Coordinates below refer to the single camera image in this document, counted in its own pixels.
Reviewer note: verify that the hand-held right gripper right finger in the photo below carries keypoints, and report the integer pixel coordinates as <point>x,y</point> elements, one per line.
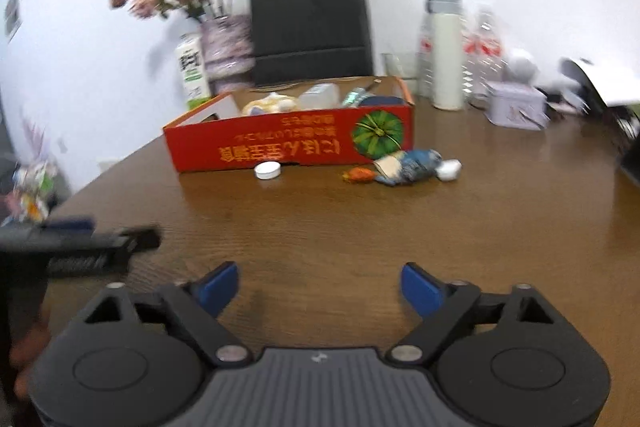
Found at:
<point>419,291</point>

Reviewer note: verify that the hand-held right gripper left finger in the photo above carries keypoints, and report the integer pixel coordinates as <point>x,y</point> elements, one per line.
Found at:
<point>220,289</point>

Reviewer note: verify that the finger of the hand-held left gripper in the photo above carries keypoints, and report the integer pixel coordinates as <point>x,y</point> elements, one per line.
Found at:
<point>110,247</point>
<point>70,225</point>

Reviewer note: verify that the red cardboard box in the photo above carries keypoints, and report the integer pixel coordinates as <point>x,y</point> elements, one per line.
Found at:
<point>300,147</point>

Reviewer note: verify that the wooden desktop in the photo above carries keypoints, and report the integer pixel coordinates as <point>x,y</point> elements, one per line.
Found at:
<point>325,232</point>

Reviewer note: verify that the person's left hand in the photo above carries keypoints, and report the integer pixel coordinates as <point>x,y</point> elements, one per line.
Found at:
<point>27,357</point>

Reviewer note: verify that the colourful wrapped bundle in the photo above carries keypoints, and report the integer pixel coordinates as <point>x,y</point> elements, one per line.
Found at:
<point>32,187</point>

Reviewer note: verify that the blue patterned packet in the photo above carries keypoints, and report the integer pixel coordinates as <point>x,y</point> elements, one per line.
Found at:
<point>407,167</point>

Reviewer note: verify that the white round cap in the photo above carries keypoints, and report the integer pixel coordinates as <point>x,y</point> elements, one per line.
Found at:
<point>267,170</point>

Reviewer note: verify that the orange wrapped candy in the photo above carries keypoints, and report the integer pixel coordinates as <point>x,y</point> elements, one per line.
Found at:
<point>359,175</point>

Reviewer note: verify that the white box with cutout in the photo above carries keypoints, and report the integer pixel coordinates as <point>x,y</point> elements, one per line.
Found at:
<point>227,107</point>

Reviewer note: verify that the dark blue round item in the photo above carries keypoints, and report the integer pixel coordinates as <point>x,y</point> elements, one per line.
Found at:
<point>385,101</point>

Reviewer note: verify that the green white milk carton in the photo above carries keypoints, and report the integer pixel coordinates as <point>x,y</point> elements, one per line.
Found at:
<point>192,72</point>

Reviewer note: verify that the shiny green packet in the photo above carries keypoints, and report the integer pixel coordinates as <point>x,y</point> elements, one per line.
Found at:
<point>355,97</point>

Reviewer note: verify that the floral tin box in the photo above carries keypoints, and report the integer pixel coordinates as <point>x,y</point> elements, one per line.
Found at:
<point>515,104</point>

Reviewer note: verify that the clear plastic container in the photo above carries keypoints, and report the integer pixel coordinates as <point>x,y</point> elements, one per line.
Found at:
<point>317,96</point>

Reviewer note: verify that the clear glass cup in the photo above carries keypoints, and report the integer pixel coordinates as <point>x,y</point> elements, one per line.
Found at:
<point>400,69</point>

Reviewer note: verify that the white thermos bottle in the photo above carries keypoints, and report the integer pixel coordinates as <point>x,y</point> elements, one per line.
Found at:
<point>446,62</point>

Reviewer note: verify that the patterned flower vase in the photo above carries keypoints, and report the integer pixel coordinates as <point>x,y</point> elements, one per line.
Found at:
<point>225,47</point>

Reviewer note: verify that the clear plastic water bottle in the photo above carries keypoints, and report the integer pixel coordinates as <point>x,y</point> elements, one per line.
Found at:
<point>492,52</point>
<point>471,57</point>
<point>425,57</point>

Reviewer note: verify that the white robot figurine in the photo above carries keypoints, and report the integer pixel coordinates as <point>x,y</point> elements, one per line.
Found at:
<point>520,67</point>

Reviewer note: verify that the white curved device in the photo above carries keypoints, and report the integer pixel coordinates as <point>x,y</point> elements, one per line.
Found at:
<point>610,87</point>

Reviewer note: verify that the black paper bag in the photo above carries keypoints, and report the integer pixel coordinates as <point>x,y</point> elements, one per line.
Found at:
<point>310,17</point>

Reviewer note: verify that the wall picture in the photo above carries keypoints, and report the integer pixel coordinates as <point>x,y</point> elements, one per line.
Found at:
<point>12,12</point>

